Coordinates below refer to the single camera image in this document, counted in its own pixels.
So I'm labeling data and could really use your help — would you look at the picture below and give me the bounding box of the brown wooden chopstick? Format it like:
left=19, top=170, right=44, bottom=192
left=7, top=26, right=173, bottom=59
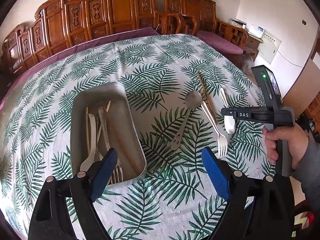
left=197, top=72, right=215, bottom=119

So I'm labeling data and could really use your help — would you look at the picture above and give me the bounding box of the cream plastic spoon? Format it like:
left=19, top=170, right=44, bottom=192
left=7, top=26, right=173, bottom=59
left=219, top=87, right=237, bottom=135

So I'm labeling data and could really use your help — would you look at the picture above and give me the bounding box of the white wall panel box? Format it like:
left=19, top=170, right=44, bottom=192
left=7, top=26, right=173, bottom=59
left=258, top=30, right=281, bottom=64

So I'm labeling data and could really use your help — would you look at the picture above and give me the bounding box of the grey plastic bag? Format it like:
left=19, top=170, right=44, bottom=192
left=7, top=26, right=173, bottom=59
left=240, top=51, right=255, bottom=82

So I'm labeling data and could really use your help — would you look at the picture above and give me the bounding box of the steel dinner fork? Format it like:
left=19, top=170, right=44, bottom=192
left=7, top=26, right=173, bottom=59
left=98, top=107, right=124, bottom=185

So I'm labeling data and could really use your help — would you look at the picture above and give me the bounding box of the right hand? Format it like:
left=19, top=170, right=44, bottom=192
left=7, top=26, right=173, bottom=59
left=262, top=124, right=309, bottom=170

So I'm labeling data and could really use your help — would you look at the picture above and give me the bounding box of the carved wooden armchair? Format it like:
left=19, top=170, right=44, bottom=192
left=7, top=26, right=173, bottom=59
left=164, top=0, right=248, bottom=50

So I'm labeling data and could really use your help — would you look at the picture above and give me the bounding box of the grey sleeve right forearm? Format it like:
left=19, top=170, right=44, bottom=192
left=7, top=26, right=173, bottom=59
left=292, top=140, right=320, bottom=212

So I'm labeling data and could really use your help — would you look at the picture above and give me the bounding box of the large cream ladle spoon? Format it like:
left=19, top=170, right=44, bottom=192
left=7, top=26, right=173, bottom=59
left=80, top=113, right=97, bottom=171

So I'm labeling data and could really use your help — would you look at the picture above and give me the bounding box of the wooden side table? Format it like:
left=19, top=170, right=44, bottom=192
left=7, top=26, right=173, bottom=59
left=243, top=34, right=263, bottom=61

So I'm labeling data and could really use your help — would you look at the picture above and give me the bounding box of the purple armchair cushion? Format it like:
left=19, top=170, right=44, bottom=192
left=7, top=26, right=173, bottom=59
left=196, top=30, right=244, bottom=55

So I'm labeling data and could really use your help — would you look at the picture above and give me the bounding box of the steel spoon with holes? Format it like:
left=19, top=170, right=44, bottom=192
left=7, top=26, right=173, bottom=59
left=170, top=90, right=202, bottom=151

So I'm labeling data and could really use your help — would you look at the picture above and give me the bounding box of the grey metal tray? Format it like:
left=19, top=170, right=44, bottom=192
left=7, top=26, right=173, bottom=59
left=70, top=82, right=146, bottom=185

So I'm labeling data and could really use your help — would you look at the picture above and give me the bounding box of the carved wooden sofa bench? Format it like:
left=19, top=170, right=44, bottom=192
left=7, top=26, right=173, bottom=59
left=1, top=0, right=188, bottom=76

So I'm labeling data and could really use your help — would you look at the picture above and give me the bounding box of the cream plastic fork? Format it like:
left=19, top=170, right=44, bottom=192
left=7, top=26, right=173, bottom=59
left=201, top=101, right=228, bottom=158

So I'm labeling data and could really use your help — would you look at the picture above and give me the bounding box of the leaf print tablecloth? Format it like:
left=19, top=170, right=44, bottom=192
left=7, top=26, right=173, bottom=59
left=1, top=34, right=265, bottom=239

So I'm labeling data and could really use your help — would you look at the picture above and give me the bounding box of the white box on side table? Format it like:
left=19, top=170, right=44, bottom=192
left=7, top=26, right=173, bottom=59
left=248, top=24, right=265, bottom=39

